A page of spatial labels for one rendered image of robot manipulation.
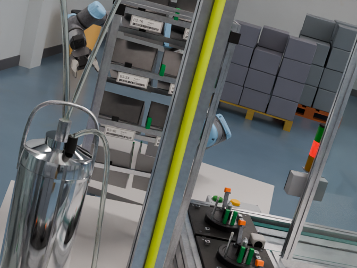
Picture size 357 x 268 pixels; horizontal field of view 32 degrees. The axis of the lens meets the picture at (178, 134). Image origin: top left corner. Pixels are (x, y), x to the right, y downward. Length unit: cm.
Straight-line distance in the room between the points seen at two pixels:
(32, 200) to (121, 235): 101
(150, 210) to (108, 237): 123
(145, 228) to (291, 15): 1105
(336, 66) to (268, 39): 122
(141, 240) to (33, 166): 31
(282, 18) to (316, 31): 277
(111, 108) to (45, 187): 72
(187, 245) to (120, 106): 49
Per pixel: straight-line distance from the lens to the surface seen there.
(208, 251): 195
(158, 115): 184
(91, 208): 228
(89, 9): 273
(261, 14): 1190
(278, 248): 227
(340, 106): 195
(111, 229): 216
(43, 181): 114
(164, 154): 85
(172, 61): 181
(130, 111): 182
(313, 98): 883
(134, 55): 179
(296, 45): 763
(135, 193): 249
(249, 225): 223
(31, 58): 752
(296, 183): 202
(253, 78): 770
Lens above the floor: 183
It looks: 17 degrees down
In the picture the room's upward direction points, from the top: 15 degrees clockwise
